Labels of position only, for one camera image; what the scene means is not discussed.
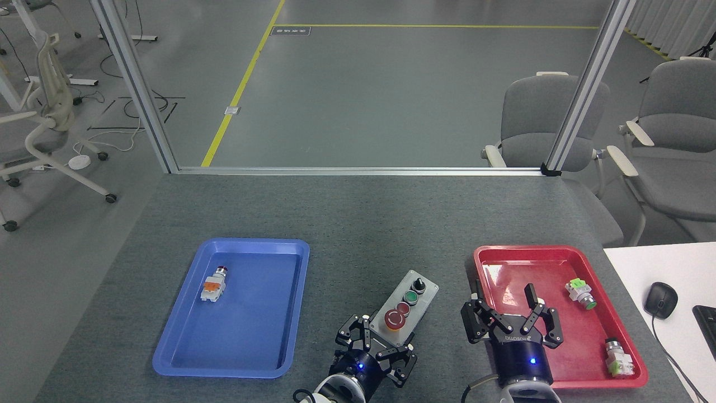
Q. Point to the green push button switch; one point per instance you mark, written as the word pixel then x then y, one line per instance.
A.
pixel 579 294

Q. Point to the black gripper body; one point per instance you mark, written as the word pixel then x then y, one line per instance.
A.
pixel 361 372
pixel 523 358

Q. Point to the silver push button green block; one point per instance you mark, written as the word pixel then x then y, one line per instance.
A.
pixel 617 358

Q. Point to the white office chair on wheels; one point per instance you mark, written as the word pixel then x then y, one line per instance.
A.
pixel 53 106

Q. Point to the white desk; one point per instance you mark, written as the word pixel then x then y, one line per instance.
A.
pixel 671 263

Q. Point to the grey armchair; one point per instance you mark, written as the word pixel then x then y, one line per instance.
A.
pixel 677 140
pixel 534 112

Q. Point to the red push button orange block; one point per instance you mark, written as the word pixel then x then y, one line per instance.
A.
pixel 214 285

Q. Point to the black computer mouse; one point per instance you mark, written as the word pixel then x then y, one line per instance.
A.
pixel 660 299

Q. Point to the grey control box with buttons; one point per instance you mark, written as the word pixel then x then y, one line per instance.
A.
pixel 411 299

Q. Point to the red plastic tray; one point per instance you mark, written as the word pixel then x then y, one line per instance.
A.
pixel 526 268

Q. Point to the blue plastic tray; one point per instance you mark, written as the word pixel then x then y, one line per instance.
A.
pixel 246 313

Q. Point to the metal floor socket plate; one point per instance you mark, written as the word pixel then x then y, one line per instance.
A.
pixel 232 110

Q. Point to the silver aluminium rail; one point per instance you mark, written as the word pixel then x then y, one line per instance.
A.
pixel 358 170

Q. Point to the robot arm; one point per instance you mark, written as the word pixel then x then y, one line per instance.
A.
pixel 335 392
pixel 528 393

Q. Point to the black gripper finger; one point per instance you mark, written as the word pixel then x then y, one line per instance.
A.
pixel 551 327
pixel 358 333
pixel 400 361
pixel 476 319

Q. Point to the black keyboard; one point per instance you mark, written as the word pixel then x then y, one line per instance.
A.
pixel 707 330

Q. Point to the black tripod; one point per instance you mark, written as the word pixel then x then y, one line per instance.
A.
pixel 705 51

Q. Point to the white ribbed partition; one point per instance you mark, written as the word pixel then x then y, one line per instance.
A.
pixel 671 22

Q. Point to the white table foot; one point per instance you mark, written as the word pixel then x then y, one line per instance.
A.
pixel 78 81
pixel 142 38

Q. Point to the silver aluminium post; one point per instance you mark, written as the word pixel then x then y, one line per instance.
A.
pixel 137 84
pixel 590 84

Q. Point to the white round floor device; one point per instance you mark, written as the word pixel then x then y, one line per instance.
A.
pixel 79 162

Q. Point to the black post corner bracket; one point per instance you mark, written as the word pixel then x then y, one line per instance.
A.
pixel 551 170

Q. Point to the dark floor label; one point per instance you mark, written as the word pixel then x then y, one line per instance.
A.
pixel 291 31

